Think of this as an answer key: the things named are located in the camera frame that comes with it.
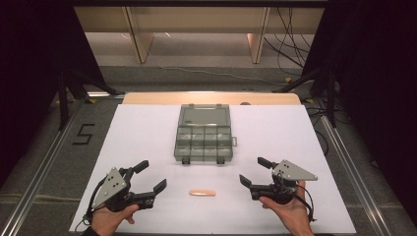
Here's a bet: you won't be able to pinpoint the left hand-held gripper black cable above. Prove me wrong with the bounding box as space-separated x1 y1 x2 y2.
74 174 111 232

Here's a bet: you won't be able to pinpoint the person's right hand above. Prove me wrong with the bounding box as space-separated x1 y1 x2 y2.
258 180 316 236

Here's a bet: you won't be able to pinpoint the white floor cable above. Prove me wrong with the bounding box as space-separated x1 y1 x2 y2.
158 65 290 88

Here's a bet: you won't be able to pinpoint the white sheet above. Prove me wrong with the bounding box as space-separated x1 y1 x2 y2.
69 103 358 236

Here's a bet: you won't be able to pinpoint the black floor cables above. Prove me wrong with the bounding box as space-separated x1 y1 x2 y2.
263 7 313 79

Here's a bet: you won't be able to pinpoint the person's left hand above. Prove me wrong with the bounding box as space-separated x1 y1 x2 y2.
90 203 141 236

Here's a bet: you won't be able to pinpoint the hand-held gripper black cable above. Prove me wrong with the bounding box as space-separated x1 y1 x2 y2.
74 174 111 232
293 184 318 224

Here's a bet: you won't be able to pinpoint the clear grey plastic compartment box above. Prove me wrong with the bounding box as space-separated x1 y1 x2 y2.
173 103 238 166

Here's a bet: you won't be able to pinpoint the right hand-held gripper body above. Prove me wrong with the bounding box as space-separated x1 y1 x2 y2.
250 158 319 207

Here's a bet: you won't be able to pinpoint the right hand-held gripper black cable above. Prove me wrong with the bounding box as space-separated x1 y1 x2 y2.
293 184 318 224

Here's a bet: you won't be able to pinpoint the black metal stand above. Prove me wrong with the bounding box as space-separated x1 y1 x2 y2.
270 66 339 130
56 68 126 132

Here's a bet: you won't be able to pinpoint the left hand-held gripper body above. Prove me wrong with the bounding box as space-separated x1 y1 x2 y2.
90 166 155 213

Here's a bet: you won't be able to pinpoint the black curtain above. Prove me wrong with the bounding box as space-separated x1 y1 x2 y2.
300 0 417 228
0 0 106 189

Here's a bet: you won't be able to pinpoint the wooden table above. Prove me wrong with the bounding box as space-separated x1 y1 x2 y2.
121 91 302 106

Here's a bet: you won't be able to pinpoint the small peach oblong piece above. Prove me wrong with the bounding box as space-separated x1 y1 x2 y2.
188 189 217 198

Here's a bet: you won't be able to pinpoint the beige wooden desk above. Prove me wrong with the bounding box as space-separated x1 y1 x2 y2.
74 5 327 65

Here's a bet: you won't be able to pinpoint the aluminium floor rail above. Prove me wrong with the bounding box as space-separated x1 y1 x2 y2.
318 114 393 236
0 103 88 236

